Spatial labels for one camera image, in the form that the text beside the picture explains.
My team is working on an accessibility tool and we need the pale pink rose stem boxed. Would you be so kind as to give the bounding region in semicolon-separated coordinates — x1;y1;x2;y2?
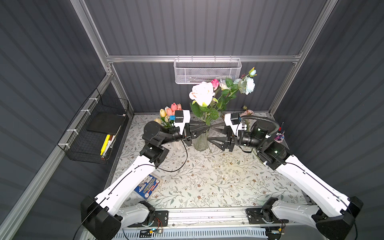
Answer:
189;82;219;125

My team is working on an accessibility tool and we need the hot pink rose stem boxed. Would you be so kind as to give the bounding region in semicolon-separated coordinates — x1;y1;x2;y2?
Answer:
211;79;220;94

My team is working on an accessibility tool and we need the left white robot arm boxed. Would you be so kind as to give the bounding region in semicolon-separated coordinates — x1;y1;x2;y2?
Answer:
81;121;209;240

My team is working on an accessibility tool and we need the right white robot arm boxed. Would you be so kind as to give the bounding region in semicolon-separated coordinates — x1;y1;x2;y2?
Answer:
208;114;364;240

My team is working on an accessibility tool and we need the white ribbed vase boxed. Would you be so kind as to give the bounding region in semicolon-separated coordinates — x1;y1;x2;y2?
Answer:
171;141;182;150

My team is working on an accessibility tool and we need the clear glass vase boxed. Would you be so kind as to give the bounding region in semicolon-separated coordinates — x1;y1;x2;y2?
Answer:
193;131;209;152

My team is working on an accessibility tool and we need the floral patterned table mat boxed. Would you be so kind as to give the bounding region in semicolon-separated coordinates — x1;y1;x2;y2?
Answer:
101;112;310;211

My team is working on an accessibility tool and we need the pink and yellow tulip bunch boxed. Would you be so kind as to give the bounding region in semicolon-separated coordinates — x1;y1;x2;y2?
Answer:
154;103;183;129

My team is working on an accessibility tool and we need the white rose stem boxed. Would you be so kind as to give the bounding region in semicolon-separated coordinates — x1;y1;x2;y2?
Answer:
217;78;233;112

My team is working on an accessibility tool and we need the pink pen cup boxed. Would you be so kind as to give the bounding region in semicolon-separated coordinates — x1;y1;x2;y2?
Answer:
274;122;285;143

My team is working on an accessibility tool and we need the light blue flower stem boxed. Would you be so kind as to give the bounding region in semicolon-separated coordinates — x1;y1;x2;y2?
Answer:
224;68;257;111

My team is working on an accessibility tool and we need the yellow marker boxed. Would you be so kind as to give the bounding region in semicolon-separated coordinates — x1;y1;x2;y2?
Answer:
100;135;111;156

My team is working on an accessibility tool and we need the black box in basket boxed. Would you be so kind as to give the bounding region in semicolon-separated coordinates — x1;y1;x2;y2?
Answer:
87;113;126;135

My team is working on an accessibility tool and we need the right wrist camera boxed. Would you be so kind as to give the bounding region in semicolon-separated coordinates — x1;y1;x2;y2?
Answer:
224;113;247;136

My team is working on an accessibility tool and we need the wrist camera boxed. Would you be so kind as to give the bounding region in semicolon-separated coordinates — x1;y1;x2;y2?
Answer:
224;113;247;136
170;110;191;134

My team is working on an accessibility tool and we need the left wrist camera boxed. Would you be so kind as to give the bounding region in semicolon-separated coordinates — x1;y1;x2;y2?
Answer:
170;110;191;134

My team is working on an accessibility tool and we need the white wire mesh basket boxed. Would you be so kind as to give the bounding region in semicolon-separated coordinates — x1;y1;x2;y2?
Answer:
174;57;242;85

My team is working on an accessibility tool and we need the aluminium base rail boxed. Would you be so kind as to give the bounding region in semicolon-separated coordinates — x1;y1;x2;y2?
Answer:
86;205;331;230

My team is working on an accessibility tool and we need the black wire wall basket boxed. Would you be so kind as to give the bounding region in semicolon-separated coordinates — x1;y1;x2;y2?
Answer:
58;92;130;165

